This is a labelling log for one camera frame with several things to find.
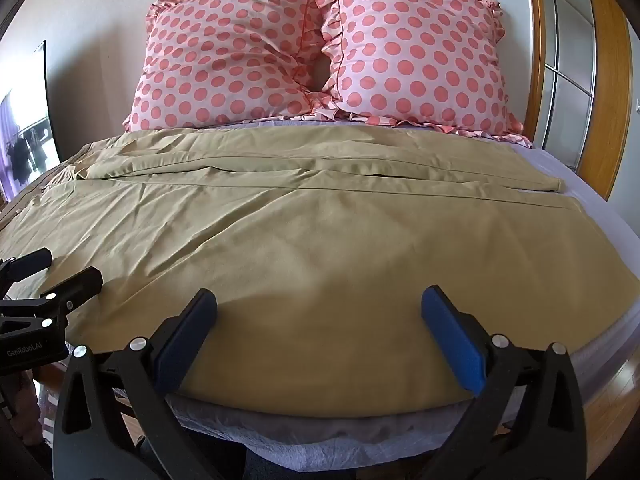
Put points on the lavender bed sheet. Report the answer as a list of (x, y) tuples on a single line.
[(350, 440)]

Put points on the pink polka dot pillow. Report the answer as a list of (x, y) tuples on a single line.
[(415, 52), (225, 55)]

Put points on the glass panel door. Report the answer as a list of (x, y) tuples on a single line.
[(570, 65)]

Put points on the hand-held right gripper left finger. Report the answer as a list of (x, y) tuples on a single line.
[(182, 340)]

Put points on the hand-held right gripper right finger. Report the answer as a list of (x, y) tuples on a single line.
[(457, 340)]

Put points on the wooden headboard frame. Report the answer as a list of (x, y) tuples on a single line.
[(600, 60)]

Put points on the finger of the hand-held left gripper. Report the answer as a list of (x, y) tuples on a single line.
[(31, 261), (80, 284)]

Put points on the dark framed screen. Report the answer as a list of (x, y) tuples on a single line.
[(26, 125)]

